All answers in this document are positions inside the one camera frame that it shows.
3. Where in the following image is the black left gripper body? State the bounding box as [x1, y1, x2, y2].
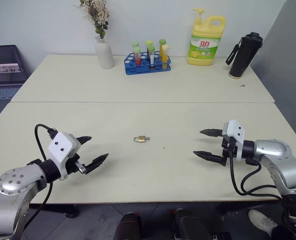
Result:
[63, 138, 88, 178]

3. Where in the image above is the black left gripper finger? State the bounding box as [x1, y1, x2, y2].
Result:
[83, 153, 110, 175]
[75, 136, 93, 146]

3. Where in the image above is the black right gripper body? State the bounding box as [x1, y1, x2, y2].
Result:
[221, 135, 239, 168]

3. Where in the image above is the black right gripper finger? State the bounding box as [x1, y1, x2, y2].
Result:
[199, 128, 224, 138]
[192, 150, 225, 166]

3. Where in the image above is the black table foot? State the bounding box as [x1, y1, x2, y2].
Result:
[64, 204, 80, 219]

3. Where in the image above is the dark rounded shape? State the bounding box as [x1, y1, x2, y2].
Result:
[172, 208, 215, 240]
[112, 212, 143, 240]

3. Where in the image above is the white sneaker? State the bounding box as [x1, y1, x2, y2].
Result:
[247, 209, 279, 237]

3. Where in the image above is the yellow detergent pump bottle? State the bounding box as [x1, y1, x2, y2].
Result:
[187, 8, 227, 67]

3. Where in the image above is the white ceramic vase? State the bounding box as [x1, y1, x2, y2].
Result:
[95, 35, 116, 70]

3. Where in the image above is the blue test tube rack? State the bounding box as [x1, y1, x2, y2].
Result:
[124, 51, 172, 76]

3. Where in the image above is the yellow-capped tube, orange liquid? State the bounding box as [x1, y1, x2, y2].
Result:
[161, 44, 170, 70]

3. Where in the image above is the green-capped tube, orange liquid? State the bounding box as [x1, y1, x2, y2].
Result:
[158, 38, 167, 59]

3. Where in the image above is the grey laptop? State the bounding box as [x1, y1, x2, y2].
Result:
[0, 44, 28, 116]

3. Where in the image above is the green-capped clear tube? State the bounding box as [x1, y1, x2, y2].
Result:
[145, 39, 154, 55]

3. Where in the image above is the dried flower bouquet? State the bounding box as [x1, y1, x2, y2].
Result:
[75, 0, 112, 40]

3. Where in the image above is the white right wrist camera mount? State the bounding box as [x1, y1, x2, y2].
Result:
[222, 119, 246, 161]

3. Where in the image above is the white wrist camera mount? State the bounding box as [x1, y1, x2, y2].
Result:
[47, 131, 80, 182]
[222, 119, 246, 161]

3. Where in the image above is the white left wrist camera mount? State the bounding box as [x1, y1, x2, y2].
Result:
[47, 131, 80, 182]

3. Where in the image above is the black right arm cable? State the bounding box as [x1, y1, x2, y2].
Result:
[228, 149, 282, 201]

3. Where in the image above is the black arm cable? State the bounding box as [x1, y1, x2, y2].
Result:
[228, 149, 282, 201]
[25, 123, 59, 227]

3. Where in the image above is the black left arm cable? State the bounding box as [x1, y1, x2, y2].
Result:
[25, 123, 59, 227]

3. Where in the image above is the black tumbler with strap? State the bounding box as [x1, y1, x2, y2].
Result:
[225, 31, 264, 80]

